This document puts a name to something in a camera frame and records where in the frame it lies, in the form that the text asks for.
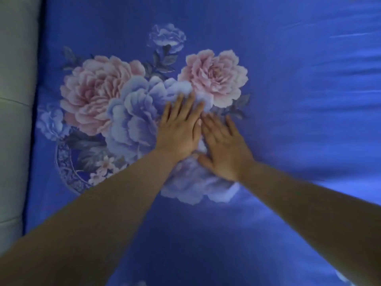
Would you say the person's right hand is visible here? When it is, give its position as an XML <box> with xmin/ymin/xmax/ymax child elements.
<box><xmin>197</xmin><ymin>113</ymin><xmax>257</xmax><ymax>183</ymax></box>

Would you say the person's left hand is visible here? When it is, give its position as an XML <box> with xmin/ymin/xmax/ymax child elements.
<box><xmin>154</xmin><ymin>92</ymin><xmax>206</xmax><ymax>163</ymax></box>

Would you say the blue floral bed sheet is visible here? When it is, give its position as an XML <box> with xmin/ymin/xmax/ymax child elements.
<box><xmin>23</xmin><ymin>0</ymin><xmax>381</xmax><ymax>286</ymax></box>

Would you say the person's left forearm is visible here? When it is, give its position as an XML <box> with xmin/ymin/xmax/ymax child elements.
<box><xmin>0</xmin><ymin>148</ymin><xmax>177</xmax><ymax>286</ymax></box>

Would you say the person's right forearm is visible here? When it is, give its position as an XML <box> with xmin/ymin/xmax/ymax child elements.
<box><xmin>238</xmin><ymin>160</ymin><xmax>381</xmax><ymax>286</ymax></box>

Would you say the white padded headboard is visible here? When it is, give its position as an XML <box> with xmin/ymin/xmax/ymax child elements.
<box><xmin>0</xmin><ymin>0</ymin><xmax>46</xmax><ymax>257</ymax></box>

